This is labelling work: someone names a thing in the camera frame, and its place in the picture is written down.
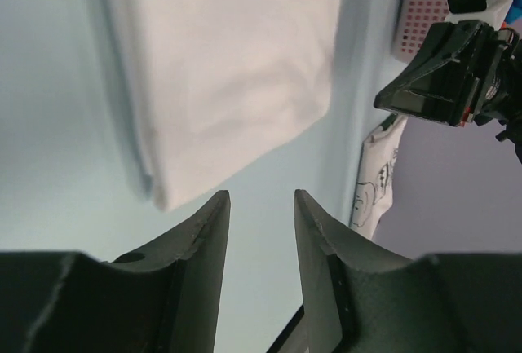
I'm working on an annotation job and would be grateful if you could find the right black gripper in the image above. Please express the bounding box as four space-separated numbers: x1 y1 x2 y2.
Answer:
374 20 521 161

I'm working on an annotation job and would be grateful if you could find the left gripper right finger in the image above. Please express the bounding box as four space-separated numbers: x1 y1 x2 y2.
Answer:
294 189 409 352

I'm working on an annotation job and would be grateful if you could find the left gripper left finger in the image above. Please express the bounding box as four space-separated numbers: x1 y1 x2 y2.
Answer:
113 190 231 352

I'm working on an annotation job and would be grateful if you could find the white robot print t-shirt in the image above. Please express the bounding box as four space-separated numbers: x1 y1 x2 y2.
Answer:
106 0 341 211

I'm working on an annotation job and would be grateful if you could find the white plastic laundry basket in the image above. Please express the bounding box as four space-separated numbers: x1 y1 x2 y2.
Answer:
391 0 522 64

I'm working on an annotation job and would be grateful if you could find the folded white cartoon t-shirt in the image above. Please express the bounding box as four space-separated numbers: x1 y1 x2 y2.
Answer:
349 114 407 240

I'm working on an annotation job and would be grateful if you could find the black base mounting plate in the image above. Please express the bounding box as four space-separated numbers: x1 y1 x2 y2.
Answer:
267 305 309 353

